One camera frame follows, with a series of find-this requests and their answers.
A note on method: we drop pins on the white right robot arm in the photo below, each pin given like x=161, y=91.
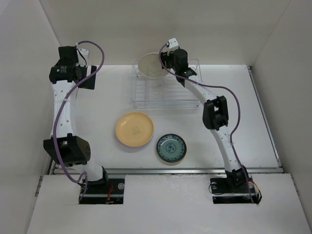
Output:
x=215, y=112

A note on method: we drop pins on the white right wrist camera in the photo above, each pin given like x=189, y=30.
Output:
x=172, y=44

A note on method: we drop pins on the pink plate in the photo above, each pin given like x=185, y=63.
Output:
x=135, y=144

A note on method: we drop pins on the orange plate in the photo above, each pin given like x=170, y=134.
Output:
x=134, y=126

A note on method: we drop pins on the beige plate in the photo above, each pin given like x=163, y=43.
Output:
x=150, y=67

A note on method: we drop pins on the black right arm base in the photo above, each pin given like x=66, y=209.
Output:
x=222, y=193

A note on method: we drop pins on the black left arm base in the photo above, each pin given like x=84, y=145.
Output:
x=107, y=191

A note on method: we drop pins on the white wire dish rack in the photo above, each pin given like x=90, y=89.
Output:
x=163, y=93

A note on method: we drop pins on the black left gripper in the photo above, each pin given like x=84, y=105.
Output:
x=88, y=84

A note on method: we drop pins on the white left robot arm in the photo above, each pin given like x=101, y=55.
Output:
x=70, y=74

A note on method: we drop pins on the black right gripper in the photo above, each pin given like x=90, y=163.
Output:
x=165, y=56

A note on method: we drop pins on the green blue floral plate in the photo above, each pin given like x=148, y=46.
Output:
x=171, y=148

